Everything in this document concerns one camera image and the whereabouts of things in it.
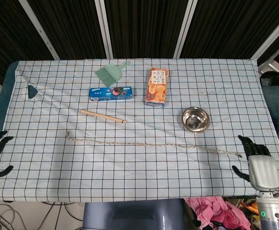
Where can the stainless steel bowl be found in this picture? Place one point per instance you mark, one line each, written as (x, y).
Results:
(195, 119)

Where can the white partition frame post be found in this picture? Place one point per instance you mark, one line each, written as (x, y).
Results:
(273, 38)
(37, 26)
(183, 28)
(104, 28)

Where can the blue-grey robot torso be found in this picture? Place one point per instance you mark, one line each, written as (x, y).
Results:
(129, 215)

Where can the blue Oreo cookie box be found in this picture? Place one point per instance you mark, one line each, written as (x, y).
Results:
(110, 95)

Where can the white black-checked tablecloth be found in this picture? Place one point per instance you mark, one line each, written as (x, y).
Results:
(139, 167)

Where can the black bag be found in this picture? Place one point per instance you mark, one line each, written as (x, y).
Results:
(275, 79)

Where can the wooden rolling pin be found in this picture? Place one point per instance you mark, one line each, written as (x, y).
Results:
(101, 115)

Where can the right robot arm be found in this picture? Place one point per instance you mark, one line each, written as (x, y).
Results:
(269, 215)

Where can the orange cracker box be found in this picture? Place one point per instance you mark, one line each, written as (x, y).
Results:
(157, 91)

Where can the pink cloth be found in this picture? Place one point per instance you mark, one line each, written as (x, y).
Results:
(213, 210)

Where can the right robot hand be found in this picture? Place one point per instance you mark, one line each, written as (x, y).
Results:
(263, 172)

